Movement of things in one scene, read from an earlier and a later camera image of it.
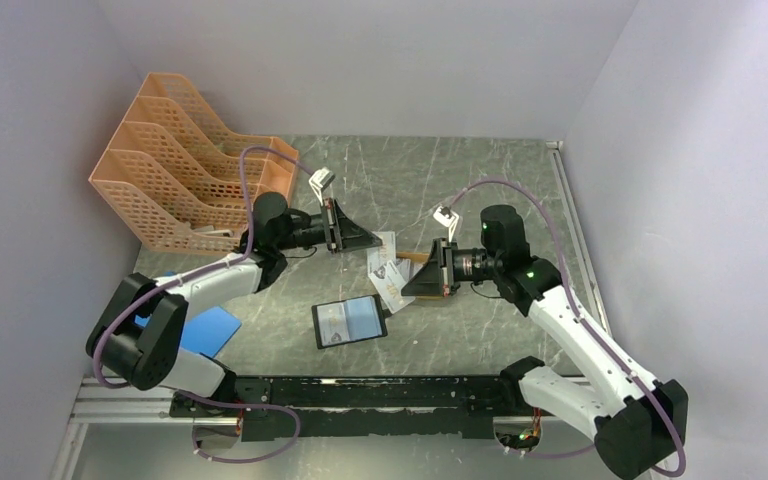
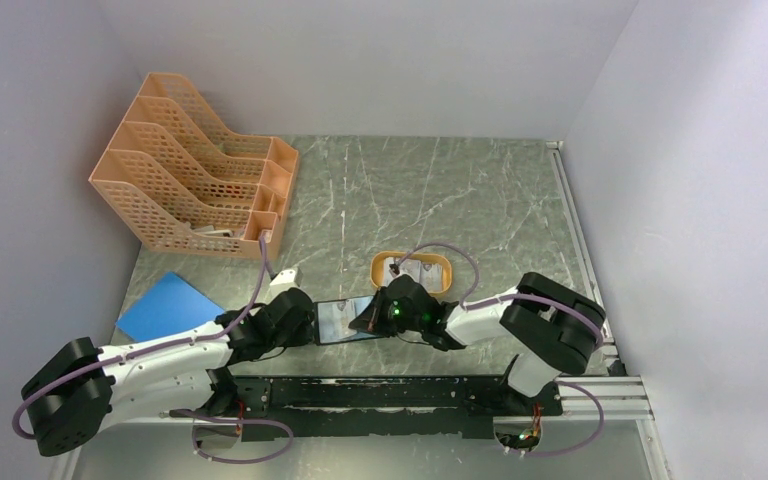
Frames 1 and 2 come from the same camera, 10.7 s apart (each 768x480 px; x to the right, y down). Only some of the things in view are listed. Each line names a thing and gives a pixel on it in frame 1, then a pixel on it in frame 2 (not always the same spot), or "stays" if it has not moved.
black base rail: x=440 y=405 stays
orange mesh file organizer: x=178 y=172 stays
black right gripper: x=436 y=276 -> x=371 y=320
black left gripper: x=345 y=234 -> x=303 y=336
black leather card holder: x=348 y=321 stays
